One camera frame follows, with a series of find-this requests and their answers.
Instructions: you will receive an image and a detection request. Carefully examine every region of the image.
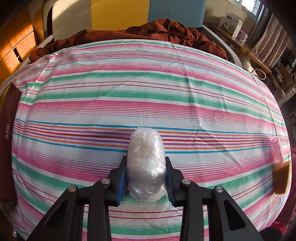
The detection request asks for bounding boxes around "striped pink green tablecloth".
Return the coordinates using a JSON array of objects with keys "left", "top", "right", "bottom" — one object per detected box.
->
[{"left": 1, "top": 40, "right": 291, "bottom": 238}]

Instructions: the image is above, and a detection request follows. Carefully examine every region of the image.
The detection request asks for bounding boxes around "yellow sponge wedge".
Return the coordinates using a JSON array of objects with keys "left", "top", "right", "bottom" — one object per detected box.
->
[{"left": 273, "top": 161, "right": 291, "bottom": 194}]

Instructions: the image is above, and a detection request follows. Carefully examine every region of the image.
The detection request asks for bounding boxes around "pink plastic hair roller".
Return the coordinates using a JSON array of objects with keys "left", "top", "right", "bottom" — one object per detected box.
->
[{"left": 269, "top": 137, "right": 284, "bottom": 165}]

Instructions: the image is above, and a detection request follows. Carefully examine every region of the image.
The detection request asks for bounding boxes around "dark red tin lid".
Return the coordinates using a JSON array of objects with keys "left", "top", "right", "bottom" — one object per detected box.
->
[{"left": 1, "top": 83, "right": 22, "bottom": 204}]

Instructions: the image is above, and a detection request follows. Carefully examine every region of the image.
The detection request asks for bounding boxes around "wooden side table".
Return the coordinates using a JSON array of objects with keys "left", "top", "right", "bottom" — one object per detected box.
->
[{"left": 210, "top": 24, "right": 285, "bottom": 97}]

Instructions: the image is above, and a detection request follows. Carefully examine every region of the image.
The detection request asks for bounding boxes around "rust red blanket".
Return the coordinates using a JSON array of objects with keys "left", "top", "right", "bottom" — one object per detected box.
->
[{"left": 29, "top": 19, "right": 228, "bottom": 63}]

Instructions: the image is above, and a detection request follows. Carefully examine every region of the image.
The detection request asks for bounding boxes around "white appliance carton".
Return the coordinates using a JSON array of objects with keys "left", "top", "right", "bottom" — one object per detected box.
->
[{"left": 218, "top": 13, "right": 243, "bottom": 38}]

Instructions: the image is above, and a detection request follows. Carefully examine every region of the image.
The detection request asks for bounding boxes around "pink striped right curtain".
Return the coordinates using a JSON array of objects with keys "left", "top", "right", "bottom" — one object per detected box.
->
[{"left": 252, "top": 14, "right": 290, "bottom": 68}]

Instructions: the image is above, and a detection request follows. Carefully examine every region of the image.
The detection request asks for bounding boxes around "grey yellow blue armchair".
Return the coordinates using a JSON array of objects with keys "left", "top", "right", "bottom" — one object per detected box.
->
[{"left": 30, "top": 0, "right": 243, "bottom": 69}]

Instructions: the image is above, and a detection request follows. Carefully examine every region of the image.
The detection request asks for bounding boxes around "wooden wardrobe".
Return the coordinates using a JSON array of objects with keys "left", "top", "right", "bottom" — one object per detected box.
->
[{"left": 1, "top": 8, "right": 45, "bottom": 82}]

